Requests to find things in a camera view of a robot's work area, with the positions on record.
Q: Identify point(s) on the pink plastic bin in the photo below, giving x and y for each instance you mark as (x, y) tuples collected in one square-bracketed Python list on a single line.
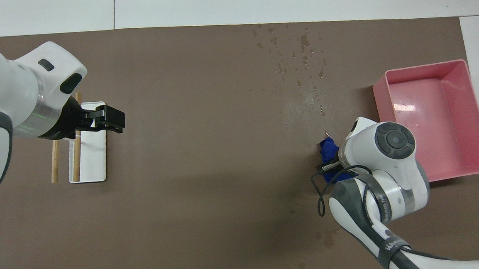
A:
[(441, 109)]

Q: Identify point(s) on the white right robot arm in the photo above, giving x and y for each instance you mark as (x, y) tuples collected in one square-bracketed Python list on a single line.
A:
[(391, 171)]

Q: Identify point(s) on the dark blue towel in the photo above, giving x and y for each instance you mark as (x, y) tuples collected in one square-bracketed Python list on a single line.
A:
[(328, 150)]

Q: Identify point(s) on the spilled water droplets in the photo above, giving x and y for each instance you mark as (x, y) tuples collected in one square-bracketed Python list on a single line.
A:
[(304, 41)]

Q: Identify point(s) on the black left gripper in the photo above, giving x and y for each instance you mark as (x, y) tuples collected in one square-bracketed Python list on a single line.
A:
[(66, 122)]

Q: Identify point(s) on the brown table mat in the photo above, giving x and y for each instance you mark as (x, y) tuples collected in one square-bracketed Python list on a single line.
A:
[(208, 161)]

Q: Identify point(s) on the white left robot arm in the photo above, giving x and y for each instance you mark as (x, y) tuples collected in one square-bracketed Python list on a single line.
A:
[(8, 94)]

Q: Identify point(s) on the white towel rack base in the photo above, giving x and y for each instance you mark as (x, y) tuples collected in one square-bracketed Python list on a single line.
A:
[(95, 155)]

